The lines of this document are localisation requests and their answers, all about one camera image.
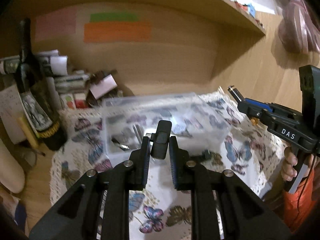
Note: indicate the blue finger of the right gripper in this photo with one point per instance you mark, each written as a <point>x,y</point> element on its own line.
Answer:
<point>257,106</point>

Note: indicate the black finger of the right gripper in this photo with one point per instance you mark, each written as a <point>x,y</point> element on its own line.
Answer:
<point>243,108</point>

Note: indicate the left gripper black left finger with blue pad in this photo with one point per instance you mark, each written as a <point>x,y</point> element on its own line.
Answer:
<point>97,202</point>

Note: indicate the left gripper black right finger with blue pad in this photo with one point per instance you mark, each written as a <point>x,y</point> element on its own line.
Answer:
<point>222,205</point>

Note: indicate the black clip microphone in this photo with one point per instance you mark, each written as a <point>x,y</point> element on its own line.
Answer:
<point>204,156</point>

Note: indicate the black usb dongle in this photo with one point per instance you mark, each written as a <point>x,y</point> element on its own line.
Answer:
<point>160,139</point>

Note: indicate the dark brown gold tube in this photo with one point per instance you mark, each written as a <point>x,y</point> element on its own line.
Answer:
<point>234,92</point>

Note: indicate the silver metal cylinder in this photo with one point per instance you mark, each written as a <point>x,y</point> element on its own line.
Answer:
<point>138,132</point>

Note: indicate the person's right hand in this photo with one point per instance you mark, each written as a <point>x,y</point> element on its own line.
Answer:
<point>288,171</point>

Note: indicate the blue patterned bag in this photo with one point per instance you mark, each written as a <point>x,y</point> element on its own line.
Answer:
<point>18,213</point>

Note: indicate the white cylindrical container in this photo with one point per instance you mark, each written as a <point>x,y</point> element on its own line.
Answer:
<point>11,173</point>

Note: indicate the brown hanging object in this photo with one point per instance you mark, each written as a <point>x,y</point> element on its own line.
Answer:
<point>299,28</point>

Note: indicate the butterfly print lace tablecloth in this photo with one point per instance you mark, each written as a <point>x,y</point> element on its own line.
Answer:
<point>159,211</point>

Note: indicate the yellow rolled tube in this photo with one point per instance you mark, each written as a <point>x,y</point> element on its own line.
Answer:
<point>28,132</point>

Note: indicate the wooden shelf board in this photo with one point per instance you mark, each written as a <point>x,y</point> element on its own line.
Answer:
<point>238,31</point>

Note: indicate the clear plastic box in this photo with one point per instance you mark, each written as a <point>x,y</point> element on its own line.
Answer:
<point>196,126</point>

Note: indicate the white paper sheet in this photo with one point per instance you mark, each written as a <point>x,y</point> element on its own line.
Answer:
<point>11,109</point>

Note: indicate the stack of books and papers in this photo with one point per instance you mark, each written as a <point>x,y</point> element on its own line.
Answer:
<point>55,69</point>

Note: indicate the dark wine bottle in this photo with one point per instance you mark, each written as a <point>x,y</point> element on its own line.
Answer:
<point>33,89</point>

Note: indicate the white purple small box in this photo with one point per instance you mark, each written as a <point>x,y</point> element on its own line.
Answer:
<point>103,87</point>

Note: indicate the orange paper strip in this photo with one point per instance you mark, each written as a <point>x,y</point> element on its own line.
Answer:
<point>117,31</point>

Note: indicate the green paper strip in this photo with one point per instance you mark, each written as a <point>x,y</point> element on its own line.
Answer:
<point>113,16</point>

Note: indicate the pink paper sheet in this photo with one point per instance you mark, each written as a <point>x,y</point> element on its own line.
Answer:
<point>58,23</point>

